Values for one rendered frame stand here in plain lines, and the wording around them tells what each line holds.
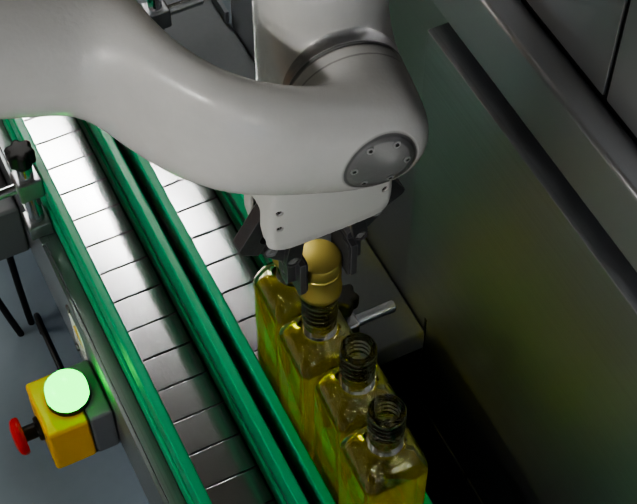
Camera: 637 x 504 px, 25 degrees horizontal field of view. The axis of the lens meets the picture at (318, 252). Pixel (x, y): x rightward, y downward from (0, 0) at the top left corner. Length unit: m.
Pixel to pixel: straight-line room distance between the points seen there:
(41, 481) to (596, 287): 0.90
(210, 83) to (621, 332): 0.34
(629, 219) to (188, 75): 0.30
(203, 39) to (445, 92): 0.64
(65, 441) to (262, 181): 0.70
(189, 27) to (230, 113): 0.91
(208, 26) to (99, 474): 0.53
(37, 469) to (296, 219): 0.79
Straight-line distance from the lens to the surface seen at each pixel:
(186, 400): 1.41
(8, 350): 1.82
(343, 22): 0.86
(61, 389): 1.46
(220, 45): 1.69
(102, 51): 0.83
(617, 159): 0.93
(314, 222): 1.03
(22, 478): 1.73
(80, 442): 1.50
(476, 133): 1.07
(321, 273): 1.10
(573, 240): 0.99
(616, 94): 0.94
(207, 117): 0.81
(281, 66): 0.88
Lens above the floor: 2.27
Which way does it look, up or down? 55 degrees down
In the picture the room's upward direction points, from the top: straight up
